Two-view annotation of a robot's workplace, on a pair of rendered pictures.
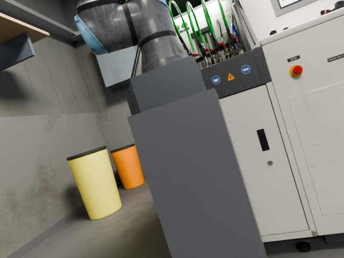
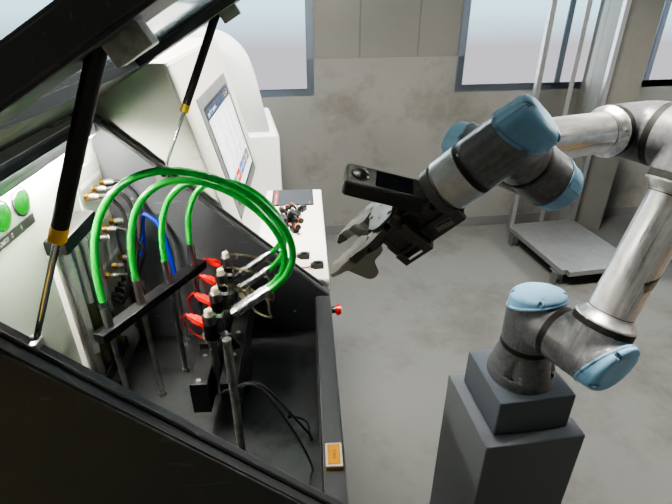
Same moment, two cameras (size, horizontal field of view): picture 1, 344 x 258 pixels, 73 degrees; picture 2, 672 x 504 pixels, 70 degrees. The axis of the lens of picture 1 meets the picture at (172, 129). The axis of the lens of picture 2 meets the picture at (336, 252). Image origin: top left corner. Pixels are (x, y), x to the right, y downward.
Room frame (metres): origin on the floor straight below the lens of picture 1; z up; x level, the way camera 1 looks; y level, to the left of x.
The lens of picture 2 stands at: (1.43, 0.60, 1.69)
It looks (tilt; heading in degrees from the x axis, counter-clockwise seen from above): 29 degrees down; 248
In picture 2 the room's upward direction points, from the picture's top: straight up
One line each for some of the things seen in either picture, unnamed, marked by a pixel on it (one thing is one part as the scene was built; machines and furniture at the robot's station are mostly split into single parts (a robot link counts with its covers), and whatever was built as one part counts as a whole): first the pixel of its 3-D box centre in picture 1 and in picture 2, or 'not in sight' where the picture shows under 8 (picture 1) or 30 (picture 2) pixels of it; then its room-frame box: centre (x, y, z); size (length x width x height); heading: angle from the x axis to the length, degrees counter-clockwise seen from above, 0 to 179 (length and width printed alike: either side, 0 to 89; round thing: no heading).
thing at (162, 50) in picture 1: (162, 56); (523, 355); (0.71, -0.04, 0.95); 0.15 x 0.15 x 0.10
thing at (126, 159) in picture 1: (128, 166); not in sight; (3.52, 0.80, 0.31); 0.39 x 0.39 x 0.61
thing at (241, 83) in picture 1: (192, 90); (327, 399); (1.15, -0.15, 0.87); 0.62 x 0.04 x 0.16; 71
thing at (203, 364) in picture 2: not in sight; (228, 356); (1.34, -0.34, 0.91); 0.34 x 0.10 x 0.15; 71
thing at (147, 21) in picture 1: (148, 19); (536, 315); (0.70, -0.03, 1.07); 0.13 x 0.12 x 0.14; 96
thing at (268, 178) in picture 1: (217, 173); not in sight; (1.13, -0.15, 0.44); 0.65 x 0.02 x 0.68; 71
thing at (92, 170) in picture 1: (96, 181); not in sight; (2.62, 1.00, 0.36); 0.44 x 0.44 x 0.72
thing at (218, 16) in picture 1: (227, 32); (108, 228); (1.55, -0.54, 1.20); 0.13 x 0.03 x 0.31; 71
